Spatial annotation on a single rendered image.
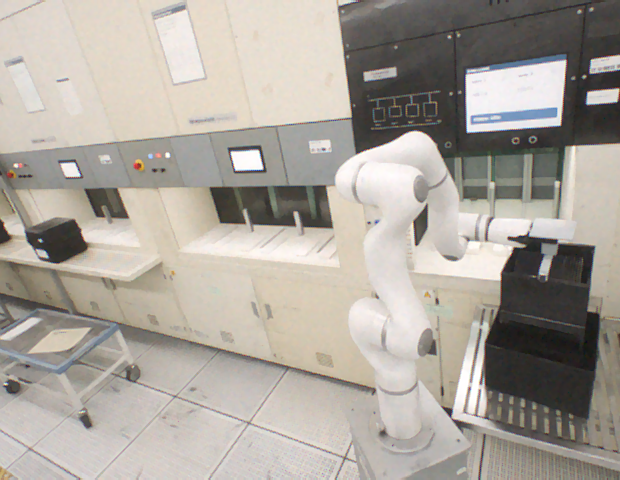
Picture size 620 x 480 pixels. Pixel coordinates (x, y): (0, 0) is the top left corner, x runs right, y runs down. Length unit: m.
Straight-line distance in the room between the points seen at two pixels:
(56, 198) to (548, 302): 3.58
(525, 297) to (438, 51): 0.84
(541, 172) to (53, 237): 3.16
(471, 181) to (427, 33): 1.21
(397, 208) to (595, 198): 0.85
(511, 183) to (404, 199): 1.71
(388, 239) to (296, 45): 1.02
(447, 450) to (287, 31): 1.53
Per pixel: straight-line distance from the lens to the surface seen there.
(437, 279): 1.77
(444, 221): 1.13
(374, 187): 0.84
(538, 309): 1.23
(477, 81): 1.48
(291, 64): 1.70
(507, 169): 2.48
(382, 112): 1.56
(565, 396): 1.37
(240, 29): 1.83
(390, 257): 0.90
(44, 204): 3.85
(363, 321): 1.04
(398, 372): 1.10
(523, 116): 1.49
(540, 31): 1.46
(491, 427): 1.33
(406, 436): 1.27
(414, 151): 0.94
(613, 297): 1.76
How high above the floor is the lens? 1.79
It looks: 23 degrees down
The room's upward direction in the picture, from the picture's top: 11 degrees counter-clockwise
